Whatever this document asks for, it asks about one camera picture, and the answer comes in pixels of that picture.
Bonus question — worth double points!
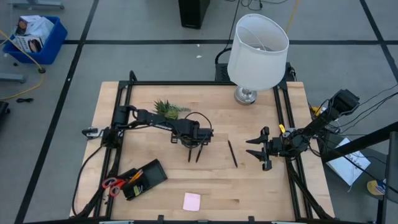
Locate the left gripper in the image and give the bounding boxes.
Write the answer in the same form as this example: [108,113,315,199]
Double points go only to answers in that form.
[170,120,215,149]

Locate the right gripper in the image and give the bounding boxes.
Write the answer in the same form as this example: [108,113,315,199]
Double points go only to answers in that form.
[245,126,295,172]

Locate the orange pencil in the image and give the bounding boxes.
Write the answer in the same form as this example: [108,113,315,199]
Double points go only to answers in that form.
[127,171,142,185]
[130,169,145,183]

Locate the red handled scissors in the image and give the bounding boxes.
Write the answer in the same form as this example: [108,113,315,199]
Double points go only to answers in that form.
[101,176,127,198]

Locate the black mesh desk organizer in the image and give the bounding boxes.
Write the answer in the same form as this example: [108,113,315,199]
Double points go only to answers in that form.
[119,158,169,202]

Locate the succulent in black pot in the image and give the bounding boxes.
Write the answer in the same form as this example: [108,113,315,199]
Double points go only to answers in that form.
[153,98,192,121]

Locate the pink sticky note pad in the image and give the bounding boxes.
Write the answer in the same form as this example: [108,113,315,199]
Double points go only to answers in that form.
[182,192,201,212]

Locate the white printed paper sheets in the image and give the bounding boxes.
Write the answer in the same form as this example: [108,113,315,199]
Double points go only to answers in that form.
[326,136,372,187]

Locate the white shade silver table lamp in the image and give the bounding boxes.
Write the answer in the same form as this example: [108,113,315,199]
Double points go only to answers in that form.
[226,13,290,106]

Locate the black computer tower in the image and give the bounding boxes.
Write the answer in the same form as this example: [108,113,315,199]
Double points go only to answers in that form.
[178,0,211,30]

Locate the blue plastic bin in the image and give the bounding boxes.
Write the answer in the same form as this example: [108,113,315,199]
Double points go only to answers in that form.
[2,15,68,65]

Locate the white packaging bags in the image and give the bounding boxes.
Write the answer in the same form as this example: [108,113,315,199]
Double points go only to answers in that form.
[14,14,55,54]

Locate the grey metal bar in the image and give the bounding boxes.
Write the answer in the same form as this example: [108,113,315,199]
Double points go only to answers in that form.
[0,73,26,84]

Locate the grey metal base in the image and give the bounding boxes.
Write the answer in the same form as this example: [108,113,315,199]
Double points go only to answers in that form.
[7,0,65,10]

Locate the black frame beam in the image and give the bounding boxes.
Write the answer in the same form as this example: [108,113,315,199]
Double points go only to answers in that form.
[320,121,398,163]

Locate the black lamp cable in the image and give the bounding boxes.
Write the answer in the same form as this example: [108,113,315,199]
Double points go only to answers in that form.
[215,0,241,66]

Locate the yellow cord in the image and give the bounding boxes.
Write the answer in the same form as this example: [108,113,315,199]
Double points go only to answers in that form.
[285,0,302,34]

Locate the yellow extension cable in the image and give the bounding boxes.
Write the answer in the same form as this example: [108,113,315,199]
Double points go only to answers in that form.
[0,29,46,101]

